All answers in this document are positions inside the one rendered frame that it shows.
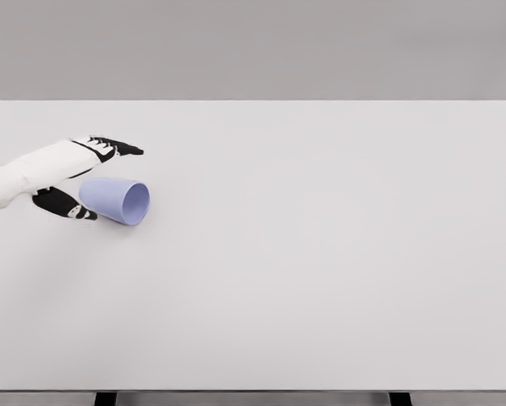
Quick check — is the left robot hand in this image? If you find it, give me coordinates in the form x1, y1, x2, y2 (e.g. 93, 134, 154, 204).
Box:
6, 134, 145, 222

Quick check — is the lavender plastic cup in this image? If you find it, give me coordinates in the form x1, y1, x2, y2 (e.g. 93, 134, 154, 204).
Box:
78, 177, 151, 228

